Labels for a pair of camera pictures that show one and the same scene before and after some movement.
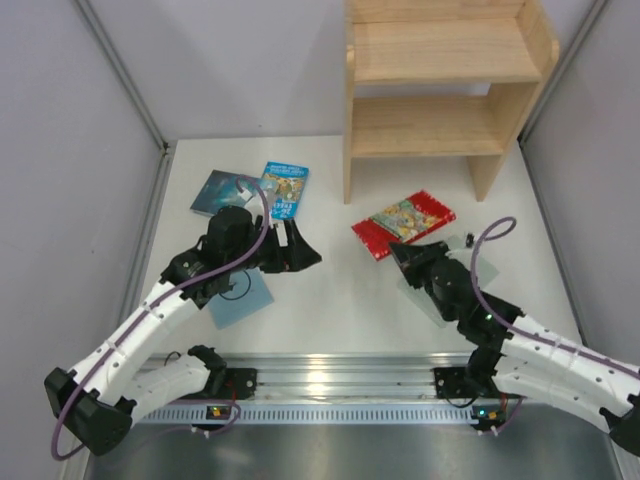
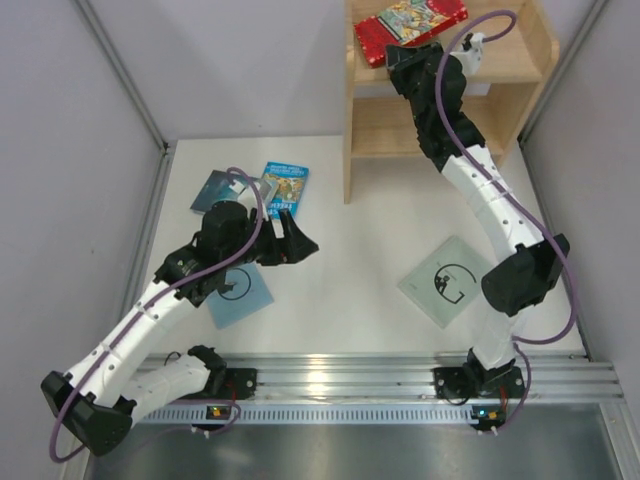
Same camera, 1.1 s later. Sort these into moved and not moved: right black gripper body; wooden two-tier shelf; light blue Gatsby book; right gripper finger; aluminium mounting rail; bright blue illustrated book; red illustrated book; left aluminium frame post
Moved: right black gripper body; red illustrated book; right gripper finger
Not moved: wooden two-tier shelf; bright blue illustrated book; left aluminium frame post; aluminium mounting rail; light blue Gatsby book
